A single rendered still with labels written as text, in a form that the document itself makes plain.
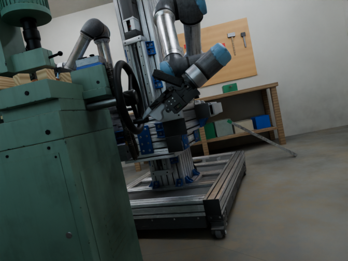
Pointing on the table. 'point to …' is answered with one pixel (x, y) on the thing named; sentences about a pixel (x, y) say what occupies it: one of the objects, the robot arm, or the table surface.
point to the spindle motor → (25, 11)
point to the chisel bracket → (32, 61)
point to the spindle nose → (30, 33)
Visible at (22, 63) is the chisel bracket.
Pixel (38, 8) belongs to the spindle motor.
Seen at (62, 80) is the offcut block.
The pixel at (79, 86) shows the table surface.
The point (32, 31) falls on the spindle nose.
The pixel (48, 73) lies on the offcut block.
